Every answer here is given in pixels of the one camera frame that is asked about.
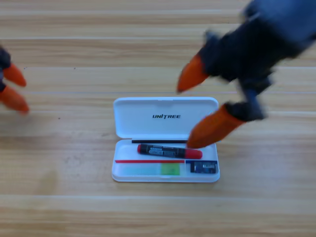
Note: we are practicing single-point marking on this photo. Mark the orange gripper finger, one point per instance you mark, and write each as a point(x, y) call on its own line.
point(212, 130)

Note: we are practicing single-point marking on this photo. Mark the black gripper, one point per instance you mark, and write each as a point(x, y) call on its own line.
point(242, 56)
point(3, 59)

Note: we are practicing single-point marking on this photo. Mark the dark blue eraser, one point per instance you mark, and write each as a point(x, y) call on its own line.
point(203, 168)

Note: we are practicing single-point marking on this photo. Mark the red and black marker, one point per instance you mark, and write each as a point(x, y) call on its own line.
point(160, 151)

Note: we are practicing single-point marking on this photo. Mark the green highlighter pen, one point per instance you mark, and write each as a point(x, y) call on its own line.
point(170, 169)

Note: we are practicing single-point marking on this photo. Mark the white Unitree pencil case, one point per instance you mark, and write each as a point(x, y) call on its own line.
point(148, 123)

